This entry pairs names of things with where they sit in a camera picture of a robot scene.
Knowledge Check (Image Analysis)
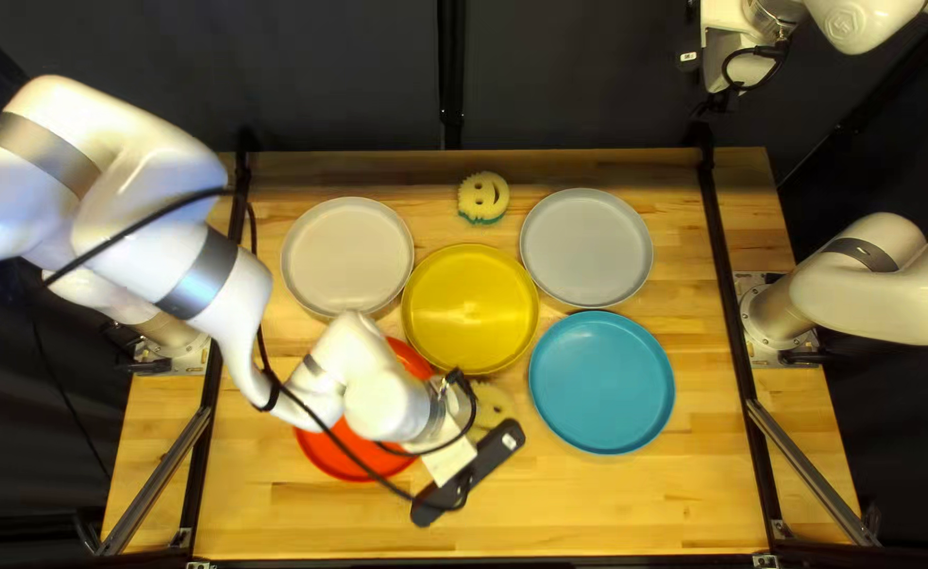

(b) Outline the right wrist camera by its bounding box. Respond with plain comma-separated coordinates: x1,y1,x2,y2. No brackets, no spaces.
676,16,706,76

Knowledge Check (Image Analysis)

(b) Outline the black power cable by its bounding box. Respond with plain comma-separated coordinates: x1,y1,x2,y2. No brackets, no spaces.
115,351,174,376
780,350,846,368

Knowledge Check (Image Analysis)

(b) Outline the teal round plate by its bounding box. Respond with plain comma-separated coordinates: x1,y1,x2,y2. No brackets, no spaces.
528,310,677,456

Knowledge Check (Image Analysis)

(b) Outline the black frame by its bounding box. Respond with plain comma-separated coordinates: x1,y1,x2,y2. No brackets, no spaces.
77,0,884,569

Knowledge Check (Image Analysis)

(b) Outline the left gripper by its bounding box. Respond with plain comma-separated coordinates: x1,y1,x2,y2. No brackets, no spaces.
420,387,481,488

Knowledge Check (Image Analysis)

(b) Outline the yellow round plate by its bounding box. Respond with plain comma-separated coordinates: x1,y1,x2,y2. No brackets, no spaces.
401,242,541,376

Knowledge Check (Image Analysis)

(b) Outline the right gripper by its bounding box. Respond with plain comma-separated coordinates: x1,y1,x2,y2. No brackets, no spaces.
699,0,791,92

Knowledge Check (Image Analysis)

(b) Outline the yellow smiling sponge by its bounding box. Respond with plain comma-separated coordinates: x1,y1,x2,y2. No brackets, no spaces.
464,379,519,444
457,171,511,226

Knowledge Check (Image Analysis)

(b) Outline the orange round plate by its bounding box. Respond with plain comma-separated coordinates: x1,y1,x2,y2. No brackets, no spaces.
294,336,437,483

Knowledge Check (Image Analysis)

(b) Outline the grey round plate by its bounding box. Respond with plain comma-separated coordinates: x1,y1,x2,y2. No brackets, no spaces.
519,187,655,309
280,196,416,321

